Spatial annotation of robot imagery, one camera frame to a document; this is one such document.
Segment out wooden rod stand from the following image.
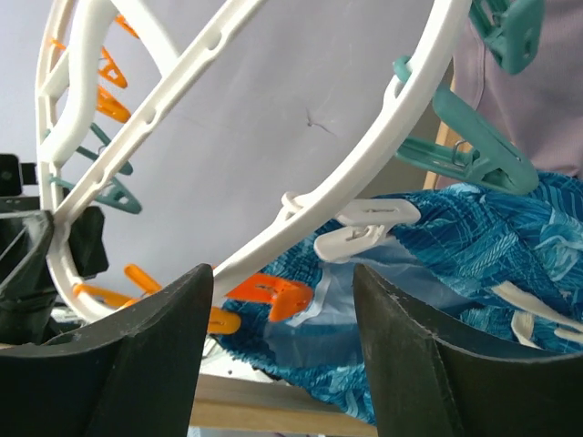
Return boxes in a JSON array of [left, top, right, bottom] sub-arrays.
[[189, 58, 456, 437]]

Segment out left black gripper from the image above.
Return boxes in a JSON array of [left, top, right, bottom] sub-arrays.
[[1, 154, 109, 345]]

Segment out lilac cloth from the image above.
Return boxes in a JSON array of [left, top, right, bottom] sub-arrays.
[[453, 1, 582, 178]]

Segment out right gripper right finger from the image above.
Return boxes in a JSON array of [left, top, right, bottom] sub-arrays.
[[353, 265, 582, 436]]

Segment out white round clip hanger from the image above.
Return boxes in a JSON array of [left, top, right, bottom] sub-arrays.
[[34, 0, 546, 336]]

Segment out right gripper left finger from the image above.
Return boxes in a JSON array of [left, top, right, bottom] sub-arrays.
[[1, 264, 213, 436]]

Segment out blue patterned cloth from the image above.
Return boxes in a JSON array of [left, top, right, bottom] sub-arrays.
[[219, 172, 582, 424]]

